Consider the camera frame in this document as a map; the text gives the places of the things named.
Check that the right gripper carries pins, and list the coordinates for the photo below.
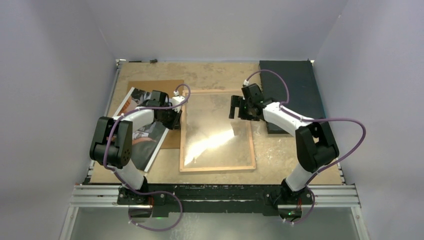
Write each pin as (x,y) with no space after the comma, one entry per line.
(237,101)

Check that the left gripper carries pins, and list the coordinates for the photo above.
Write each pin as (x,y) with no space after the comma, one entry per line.
(175,123)

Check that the brown backing board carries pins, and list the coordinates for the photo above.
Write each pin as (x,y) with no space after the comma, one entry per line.
(173,137)

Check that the printed photo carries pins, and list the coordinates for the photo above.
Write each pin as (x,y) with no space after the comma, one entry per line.
(147,140)

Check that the clear acrylic sheet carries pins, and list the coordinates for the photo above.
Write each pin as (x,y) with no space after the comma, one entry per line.
(215,132)

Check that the picture frame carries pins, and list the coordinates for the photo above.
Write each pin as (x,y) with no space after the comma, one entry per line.
(217,169)

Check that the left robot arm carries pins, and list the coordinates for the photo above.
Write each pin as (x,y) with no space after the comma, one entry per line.
(111,144)

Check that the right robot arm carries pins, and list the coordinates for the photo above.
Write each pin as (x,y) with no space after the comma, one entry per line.
(315,143)

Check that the black foam mat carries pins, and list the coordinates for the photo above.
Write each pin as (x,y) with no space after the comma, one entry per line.
(293,80)

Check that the black mounting plate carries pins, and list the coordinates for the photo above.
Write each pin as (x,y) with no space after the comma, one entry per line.
(266,199)

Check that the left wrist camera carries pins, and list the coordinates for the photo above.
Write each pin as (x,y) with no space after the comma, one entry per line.
(177,100)

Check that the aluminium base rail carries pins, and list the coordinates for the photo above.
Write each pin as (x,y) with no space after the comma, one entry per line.
(344,196)

